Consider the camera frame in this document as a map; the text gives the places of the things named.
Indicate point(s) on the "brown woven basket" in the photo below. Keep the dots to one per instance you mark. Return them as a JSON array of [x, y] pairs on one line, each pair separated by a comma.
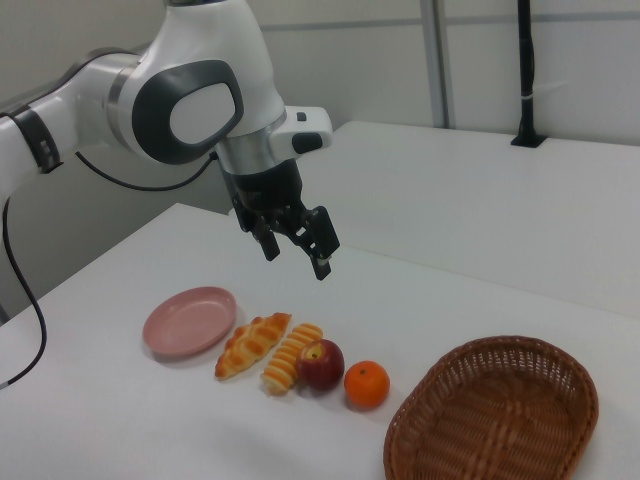
[[500, 425]]

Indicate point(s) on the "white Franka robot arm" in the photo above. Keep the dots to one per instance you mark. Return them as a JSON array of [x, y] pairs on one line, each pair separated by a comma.
[[200, 115]]

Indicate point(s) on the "ridged toy bread roll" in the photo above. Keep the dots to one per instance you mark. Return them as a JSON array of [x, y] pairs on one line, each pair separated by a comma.
[[285, 360]]

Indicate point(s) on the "braided toy bread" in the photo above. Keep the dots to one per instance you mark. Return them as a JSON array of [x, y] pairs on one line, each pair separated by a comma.
[[250, 345]]

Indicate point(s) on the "grey partition post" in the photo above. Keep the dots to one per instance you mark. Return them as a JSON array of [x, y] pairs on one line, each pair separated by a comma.
[[437, 60]]

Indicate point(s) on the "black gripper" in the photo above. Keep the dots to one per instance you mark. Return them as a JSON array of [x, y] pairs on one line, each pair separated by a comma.
[[265, 195]]

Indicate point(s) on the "red toy apple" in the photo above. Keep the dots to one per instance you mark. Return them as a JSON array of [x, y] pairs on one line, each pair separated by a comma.
[[322, 367]]

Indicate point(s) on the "pink plate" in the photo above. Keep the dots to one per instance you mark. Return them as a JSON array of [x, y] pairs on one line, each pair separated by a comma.
[[185, 320]]

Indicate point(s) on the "toy orange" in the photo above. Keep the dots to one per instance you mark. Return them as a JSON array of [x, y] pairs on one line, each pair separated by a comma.
[[366, 385]]

